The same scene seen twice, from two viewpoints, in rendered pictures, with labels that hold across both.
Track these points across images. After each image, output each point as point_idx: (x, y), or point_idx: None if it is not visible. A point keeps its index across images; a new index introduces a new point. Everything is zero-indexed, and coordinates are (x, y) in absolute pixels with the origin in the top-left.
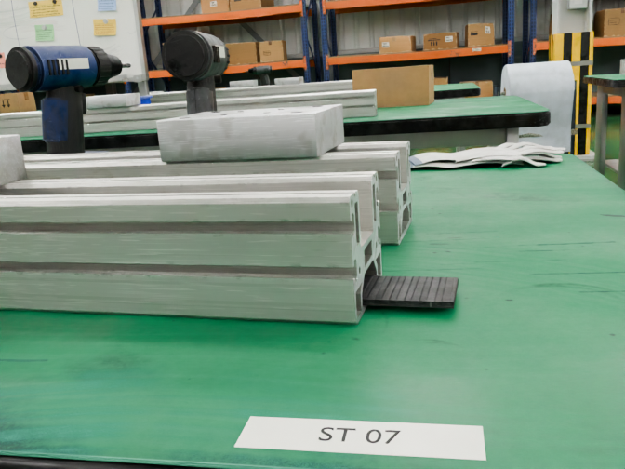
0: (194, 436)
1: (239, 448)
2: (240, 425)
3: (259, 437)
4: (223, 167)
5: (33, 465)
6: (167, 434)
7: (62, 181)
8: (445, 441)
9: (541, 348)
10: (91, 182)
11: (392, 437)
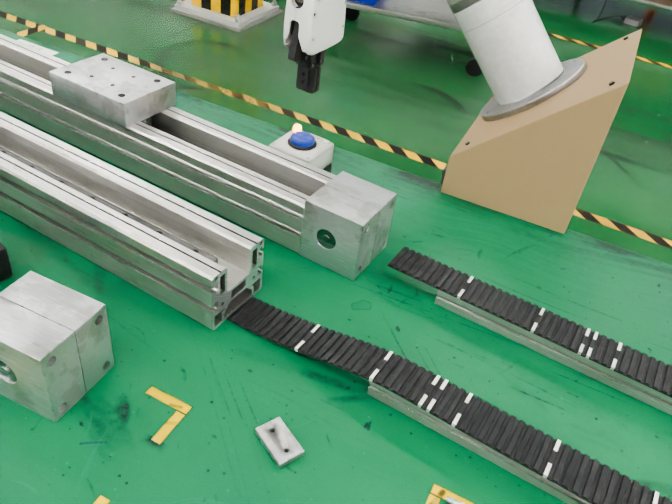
0: (64, 56)
1: (58, 52)
2: (53, 55)
3: (52, 52)
4: None
5: None
6: (69, 58)
7: (41, 80)
8: (21, 42)
9: None
10: (31, 73)
11: (29, 45)
